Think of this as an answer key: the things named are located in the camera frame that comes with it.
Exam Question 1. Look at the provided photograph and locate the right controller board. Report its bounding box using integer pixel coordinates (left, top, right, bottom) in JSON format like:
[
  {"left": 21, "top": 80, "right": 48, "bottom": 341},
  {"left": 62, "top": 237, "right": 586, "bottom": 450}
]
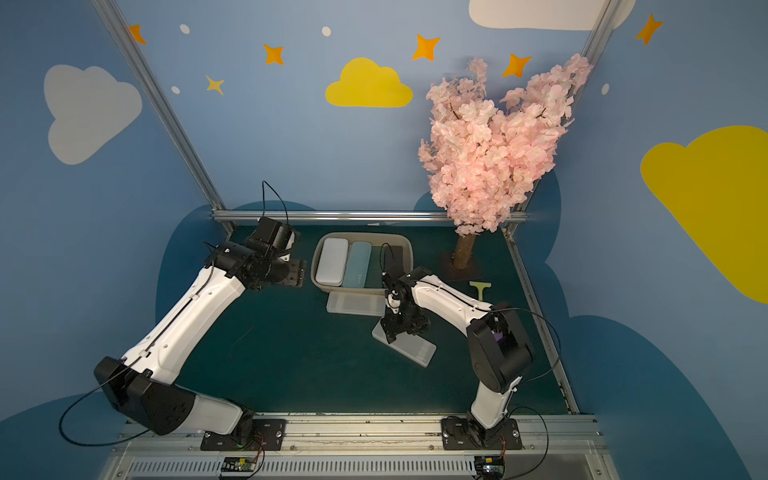
[{"left": 474, "top": 456, "right": 505, "bottom": 480}]

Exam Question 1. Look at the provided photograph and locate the light blue pencil case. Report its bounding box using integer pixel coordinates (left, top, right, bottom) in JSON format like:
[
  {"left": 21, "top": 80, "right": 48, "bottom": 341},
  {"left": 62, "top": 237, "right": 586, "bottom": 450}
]
[{"left": 342, "top": 241, "right": 372, "bottom": 289}]

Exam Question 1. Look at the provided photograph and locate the clear pencil case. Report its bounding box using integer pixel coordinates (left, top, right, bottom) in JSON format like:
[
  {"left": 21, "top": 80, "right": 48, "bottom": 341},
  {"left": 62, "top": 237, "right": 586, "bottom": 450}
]
[
  {"left": 326, "top": 291, "right": 385, "bottom": 318},
  {"left": 372, "top": 323, "right": 437, "bottom": 368}
]

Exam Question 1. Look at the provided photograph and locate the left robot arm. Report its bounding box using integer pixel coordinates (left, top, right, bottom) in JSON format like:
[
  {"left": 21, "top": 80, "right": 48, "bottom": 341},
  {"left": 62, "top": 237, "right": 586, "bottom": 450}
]
[{"left": 94, "top": 217, "right": 306, "bottom": 445}]

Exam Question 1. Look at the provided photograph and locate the left controller board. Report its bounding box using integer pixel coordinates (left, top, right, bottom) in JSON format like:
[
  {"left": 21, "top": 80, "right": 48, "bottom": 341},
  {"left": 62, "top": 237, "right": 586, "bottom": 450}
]
[{"left": 220, "top": 457, "right": 258, "bottom": 475}]

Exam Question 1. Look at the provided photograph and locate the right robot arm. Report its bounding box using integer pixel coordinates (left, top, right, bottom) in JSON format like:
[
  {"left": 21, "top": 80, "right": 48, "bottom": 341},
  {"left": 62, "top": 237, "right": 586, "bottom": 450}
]
[{"left": 379, "top": 267, "right": 535, "bottom": 433}]

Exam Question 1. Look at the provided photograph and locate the white pencil case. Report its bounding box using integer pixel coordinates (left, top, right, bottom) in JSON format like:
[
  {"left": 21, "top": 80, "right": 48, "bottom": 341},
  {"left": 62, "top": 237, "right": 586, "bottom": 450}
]
[{"left": 315, "top": 238, "right": 349, "bottom": 287}]

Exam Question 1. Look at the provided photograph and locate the black pencil case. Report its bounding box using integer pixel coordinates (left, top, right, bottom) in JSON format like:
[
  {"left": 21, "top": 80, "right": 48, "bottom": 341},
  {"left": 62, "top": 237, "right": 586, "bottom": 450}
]
[{"left": 382, "top": 243, "right": 405, "bottom": 277}]

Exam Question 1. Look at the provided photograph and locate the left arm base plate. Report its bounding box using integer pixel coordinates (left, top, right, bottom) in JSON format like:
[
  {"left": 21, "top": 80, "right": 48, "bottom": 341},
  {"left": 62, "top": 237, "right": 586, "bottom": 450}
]
[{"left": 200, "top": 417, "right": 286, "bottom": 452}]

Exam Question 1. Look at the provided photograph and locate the dark green pencil case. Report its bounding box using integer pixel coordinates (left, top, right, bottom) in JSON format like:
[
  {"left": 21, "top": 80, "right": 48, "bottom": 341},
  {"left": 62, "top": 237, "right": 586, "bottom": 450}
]
[{"left": 366, "top": 246, "right": 385, "bottom": 289}]

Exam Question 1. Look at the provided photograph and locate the aluminium front rail frame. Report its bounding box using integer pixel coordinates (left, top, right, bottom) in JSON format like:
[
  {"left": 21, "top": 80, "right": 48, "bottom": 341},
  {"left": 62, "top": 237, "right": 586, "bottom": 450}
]
[{"left": 100, "top": 413, "right": 619, "bottom": 479}]

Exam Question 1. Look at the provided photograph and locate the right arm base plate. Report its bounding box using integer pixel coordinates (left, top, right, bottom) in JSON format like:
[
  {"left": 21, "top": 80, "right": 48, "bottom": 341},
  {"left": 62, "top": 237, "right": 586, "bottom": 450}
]
[{"left": 440, "top": 416, "right": 523, "bottom": 450}]

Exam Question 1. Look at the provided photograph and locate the pink cherry blossom tree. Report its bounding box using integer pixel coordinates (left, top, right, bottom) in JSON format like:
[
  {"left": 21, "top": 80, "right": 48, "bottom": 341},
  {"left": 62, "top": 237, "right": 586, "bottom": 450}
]
[{"left": 418, "top": 54, "right": 593, "bottom": 270}]

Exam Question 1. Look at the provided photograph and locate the beige storage box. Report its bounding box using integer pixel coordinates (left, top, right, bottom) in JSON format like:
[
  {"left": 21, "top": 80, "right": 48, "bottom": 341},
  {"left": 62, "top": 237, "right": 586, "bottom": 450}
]
[{"left": 309, "top": 231, "right": 415, "bottom": 296}]

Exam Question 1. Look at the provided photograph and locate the green toy scraper wooden handle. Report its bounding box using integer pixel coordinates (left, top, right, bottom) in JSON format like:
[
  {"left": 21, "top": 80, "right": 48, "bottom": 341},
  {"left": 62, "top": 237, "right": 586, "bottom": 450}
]
[{"left": 469, "top": 281, "right": 492, "bottom": 301}]

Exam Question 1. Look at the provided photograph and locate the controller board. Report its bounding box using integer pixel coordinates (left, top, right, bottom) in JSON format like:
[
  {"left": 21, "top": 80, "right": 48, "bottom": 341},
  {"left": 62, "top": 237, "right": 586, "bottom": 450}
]
[
  {"left": 220, "top": 457, "right": 258, "bottom": 475},
  {"left": 474, "top": 456, "right": 505, "bottom": 480}
]

